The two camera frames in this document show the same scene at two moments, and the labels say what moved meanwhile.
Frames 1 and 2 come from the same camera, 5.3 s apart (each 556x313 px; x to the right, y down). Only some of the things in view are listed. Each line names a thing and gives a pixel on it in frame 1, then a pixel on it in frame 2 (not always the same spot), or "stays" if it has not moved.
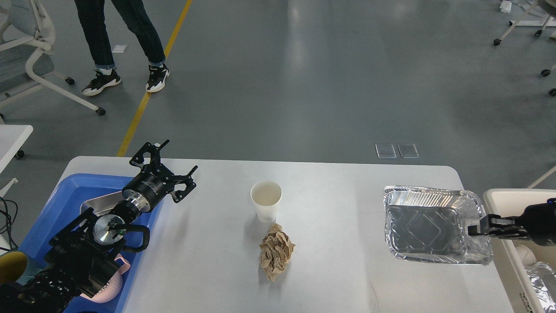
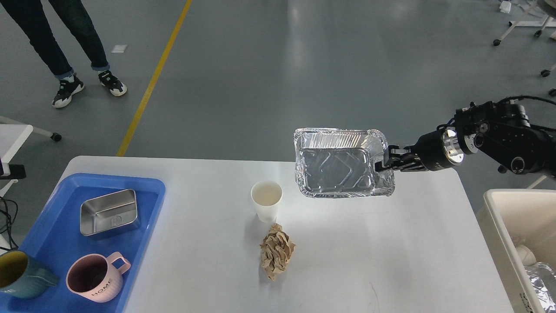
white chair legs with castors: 550,21 stays
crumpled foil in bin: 543,279 stays
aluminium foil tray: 431,224 to 331,162
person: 94,23 to 31,17
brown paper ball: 276,250 stays
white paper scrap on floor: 117,48 stays
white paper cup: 266,194 stays
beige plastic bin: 521,294 stays
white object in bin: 527,256 stays
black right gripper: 540,219 to 437,150
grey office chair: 26,35 to 54,136
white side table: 12,138 stays
